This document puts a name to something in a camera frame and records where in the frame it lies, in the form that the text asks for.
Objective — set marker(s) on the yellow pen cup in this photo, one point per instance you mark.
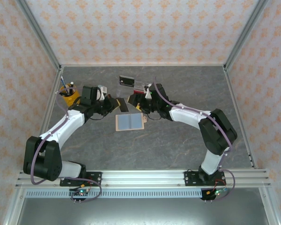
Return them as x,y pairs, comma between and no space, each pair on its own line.
71,99

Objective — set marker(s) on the pink leather card holder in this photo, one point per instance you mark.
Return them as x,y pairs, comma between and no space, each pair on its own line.
128,123

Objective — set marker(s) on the red card box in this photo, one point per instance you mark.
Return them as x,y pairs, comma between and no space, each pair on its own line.
138,90

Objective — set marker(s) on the aluminium corner post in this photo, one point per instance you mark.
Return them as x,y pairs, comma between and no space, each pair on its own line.
40,32
244,32

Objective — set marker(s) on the aluminium side rail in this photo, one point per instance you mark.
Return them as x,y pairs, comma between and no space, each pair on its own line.
56,82
233,93

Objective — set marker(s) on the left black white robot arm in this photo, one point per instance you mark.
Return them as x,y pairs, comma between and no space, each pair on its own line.
42,159

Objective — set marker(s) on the plain black credit card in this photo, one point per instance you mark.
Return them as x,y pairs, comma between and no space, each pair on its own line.
123,105

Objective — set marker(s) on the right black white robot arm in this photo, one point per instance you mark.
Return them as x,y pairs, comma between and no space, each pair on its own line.
217,131

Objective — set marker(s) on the black card with grey edge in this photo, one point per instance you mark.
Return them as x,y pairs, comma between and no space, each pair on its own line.
127,80

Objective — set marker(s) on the small circuit board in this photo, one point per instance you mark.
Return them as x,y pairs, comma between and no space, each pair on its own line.
80,192
216,192

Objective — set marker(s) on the grey metal panel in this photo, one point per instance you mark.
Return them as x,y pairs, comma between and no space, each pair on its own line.
142,213

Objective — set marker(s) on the clear acrylic organizer tray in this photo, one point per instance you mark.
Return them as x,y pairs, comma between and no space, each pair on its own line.
123,91

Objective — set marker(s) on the aluminium front mounting rail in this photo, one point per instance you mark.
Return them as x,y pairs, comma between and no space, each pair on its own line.
142,179

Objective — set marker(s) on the aluminium frame leg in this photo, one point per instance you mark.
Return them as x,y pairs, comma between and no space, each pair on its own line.
269,208
14,208

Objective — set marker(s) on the black marker white cap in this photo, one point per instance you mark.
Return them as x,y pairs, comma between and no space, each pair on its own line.
71,87

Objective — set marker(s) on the aluminium back frame bar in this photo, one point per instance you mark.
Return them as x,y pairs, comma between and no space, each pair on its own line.
96,65

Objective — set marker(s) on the blue pen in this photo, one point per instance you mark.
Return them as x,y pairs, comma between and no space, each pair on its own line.
63,83

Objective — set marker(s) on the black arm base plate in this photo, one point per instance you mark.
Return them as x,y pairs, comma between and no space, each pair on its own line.
189,178
96,178

